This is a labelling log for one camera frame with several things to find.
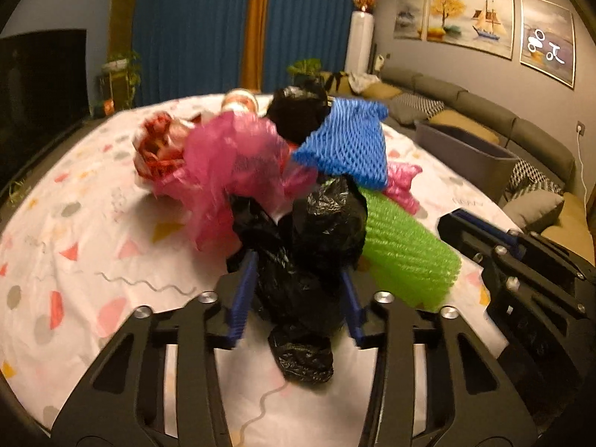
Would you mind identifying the black plastic trash bag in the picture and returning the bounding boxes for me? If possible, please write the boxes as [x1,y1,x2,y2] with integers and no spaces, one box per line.
[227,175,368,384]

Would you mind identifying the blue foam net sleeve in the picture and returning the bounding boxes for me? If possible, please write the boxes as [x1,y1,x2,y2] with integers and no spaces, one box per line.
[293,97,389,191]

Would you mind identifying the red and clear snack bag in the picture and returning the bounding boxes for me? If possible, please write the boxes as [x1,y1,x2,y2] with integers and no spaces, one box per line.
[132,111,212,188]

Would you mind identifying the grey plastic trash bin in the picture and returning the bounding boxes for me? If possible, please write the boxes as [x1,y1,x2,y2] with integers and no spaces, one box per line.
[415,121,519,203]

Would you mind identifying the green foam net sleeve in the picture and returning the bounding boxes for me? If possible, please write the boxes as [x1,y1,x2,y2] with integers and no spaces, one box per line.
[361,189,461,311]

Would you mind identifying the grey cushion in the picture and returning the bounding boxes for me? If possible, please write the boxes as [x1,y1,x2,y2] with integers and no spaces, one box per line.
[503,190,565,233]

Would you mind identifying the grey sectional sofa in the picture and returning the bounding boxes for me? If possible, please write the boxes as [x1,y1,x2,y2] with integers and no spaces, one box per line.
[381,67,595,263]

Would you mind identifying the mustard yellow cushion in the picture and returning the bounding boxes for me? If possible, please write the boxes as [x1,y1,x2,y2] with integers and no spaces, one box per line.
[428,109,500,145]

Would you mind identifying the patterned black white cushion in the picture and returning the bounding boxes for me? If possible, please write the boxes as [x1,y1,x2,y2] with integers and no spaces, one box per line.
[397,93,446,118]

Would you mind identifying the small mustard cushion far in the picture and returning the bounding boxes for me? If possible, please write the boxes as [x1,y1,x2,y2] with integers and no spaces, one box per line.
[361,82,403,101]

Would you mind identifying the white cloth on sofa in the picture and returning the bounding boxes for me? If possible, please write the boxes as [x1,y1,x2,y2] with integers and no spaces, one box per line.
[348,73,381,95]

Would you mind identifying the potted green plant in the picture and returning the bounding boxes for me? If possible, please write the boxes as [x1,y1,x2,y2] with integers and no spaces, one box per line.
[287,58,322,87]

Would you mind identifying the white standing air conditioner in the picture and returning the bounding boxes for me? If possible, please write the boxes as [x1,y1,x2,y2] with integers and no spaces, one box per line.
[345,11,374,74]

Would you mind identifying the right landscape painting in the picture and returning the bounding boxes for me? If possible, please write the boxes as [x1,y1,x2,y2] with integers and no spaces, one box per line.
[519,0,576,89]

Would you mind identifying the landscape painting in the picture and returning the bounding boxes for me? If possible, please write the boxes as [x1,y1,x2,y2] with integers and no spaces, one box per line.
[519,0,576,89]
[393,0,425,41]

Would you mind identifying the plant stand with vines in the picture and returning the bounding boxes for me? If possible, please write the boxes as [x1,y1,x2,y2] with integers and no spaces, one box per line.
[98,51,142,115]

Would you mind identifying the sailing ship painting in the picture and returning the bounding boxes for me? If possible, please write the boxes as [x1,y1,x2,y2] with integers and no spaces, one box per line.
[426,0,515,60]

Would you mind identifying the black flat television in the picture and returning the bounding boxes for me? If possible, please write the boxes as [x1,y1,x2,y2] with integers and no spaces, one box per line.
[0,28,89,187]

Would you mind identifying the blue curtains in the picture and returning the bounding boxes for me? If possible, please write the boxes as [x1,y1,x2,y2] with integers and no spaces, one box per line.
[132,0,354,106]

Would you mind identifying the left landscape painting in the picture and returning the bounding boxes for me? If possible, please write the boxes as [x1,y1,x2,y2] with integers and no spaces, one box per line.
[393,0,425,41]

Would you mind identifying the flower decoration on conditioner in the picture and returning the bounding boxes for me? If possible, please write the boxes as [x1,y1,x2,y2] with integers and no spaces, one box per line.
[352,0,377,14]

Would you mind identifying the orange curtain strip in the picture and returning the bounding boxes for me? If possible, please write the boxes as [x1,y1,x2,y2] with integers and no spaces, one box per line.
[240,0,269,91]

